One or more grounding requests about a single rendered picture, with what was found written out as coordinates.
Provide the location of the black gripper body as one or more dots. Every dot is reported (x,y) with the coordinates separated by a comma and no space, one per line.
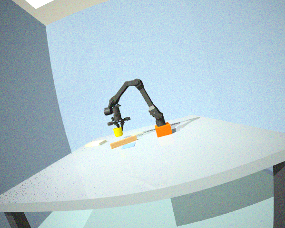
(118,119)

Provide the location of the yellow cup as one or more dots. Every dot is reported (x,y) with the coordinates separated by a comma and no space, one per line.
(118,132)

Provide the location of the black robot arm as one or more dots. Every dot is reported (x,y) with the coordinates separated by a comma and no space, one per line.
(113,106)

